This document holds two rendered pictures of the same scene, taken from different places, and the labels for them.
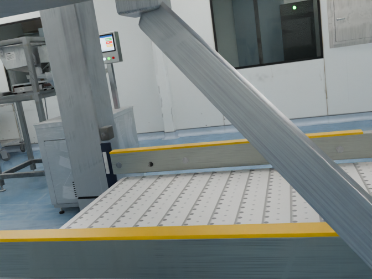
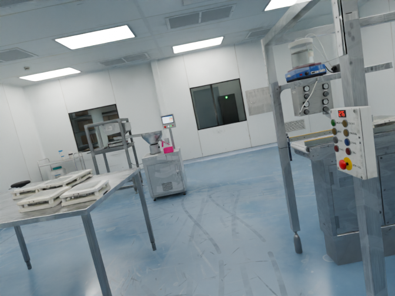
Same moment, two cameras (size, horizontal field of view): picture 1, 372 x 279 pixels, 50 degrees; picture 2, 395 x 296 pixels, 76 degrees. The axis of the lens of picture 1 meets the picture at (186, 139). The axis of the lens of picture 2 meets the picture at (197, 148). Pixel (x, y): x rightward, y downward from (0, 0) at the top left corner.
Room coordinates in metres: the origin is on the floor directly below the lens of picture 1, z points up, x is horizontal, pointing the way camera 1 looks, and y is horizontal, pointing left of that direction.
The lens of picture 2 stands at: (-1.11, 1.30, 1.30)
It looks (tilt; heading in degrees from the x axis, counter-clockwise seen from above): 8 degrees down; 345
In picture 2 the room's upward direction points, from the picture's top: 11 degrees counter-clockwise
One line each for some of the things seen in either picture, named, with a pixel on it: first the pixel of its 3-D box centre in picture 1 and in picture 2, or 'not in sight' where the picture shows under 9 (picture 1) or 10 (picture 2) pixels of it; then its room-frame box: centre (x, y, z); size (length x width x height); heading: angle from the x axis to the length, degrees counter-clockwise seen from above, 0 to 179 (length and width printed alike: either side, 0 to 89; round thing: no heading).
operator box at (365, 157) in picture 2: not in sight; (353, 140); (-0.35, 0.48, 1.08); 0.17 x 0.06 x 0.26; 164
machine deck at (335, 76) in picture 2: not in sight; (328, 78); (0.38, -0.14, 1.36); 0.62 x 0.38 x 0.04; 74
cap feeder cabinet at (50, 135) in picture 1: (94, 159); (166, 172); (3.28, 0.79, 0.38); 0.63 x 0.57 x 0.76; 75
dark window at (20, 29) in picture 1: (40, 56); (97, 128); (6.25, 2.02, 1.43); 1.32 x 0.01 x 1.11; 75
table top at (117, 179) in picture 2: not in sight; (34, 199); (1.22, 2.13, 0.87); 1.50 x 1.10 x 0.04; 70
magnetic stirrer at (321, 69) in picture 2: not in sight; (305, 73); (0.38, 0.05, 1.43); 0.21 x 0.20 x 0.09; 164
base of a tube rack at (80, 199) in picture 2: not in sight; (87, 194); (0.74, 1.64, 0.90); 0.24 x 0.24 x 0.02; 76
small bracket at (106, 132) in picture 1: (106, 133); not in sight; (0.59, 0.12, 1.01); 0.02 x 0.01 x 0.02; 164
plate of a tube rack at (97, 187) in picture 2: not in sight; (86, 188); (0.74, 1.64, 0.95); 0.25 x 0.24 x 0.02; 166
